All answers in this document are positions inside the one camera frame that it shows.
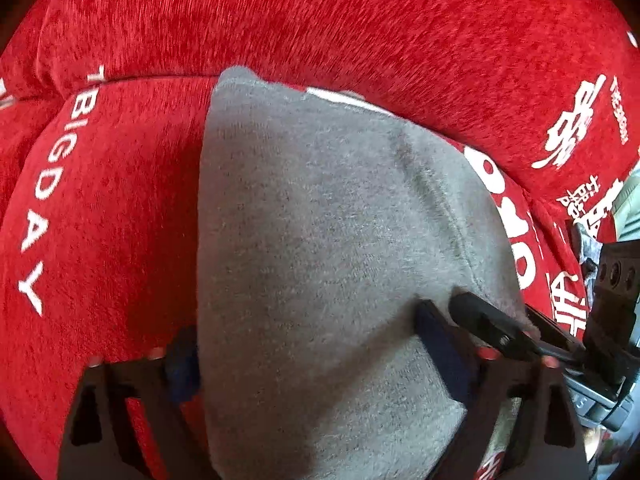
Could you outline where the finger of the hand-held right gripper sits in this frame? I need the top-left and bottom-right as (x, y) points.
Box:
(524, 304), (589, 357)
(449, 291), (572, 362)

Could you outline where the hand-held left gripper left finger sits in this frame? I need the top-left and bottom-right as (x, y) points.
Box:
(57, 327), (211, 480)

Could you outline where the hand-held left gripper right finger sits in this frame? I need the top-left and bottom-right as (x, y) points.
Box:
(415, 300), (591, 480)

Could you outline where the grey knit garment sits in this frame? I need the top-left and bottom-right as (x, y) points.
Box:
(196, 66), (538, 480)

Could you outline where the dark grey cloth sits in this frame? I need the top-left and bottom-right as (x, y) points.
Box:
(571, 219), (607, 277)

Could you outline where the red printed sofa cover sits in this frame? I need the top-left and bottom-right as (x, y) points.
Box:
(0, 0), (640, 480)

